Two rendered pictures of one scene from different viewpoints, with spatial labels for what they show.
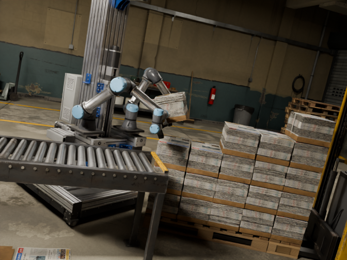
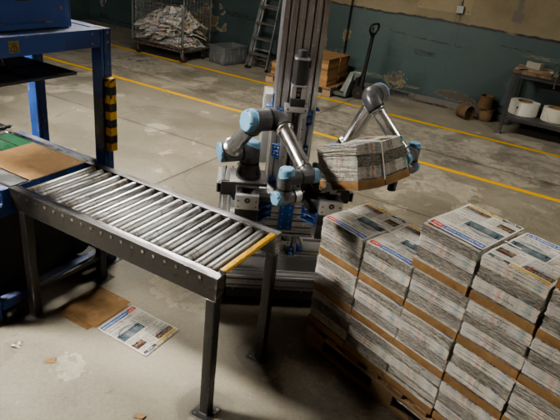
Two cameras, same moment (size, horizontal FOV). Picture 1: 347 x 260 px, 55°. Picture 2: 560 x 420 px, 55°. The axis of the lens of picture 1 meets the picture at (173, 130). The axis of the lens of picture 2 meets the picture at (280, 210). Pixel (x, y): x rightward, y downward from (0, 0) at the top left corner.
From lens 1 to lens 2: 1.85 m
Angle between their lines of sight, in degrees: 45
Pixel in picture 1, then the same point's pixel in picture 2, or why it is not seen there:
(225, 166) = (417, 292)
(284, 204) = (517, 408)
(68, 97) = not seen: hidden behind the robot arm
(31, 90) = (391, 82)
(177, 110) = (348, 171)
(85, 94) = not seen: hidden behind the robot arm
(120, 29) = (317, 20)
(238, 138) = (440, 246)
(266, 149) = (489, 283)
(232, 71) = not seen: outside the picture
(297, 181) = (548, 375)
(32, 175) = (80, 230)
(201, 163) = (379, 272)
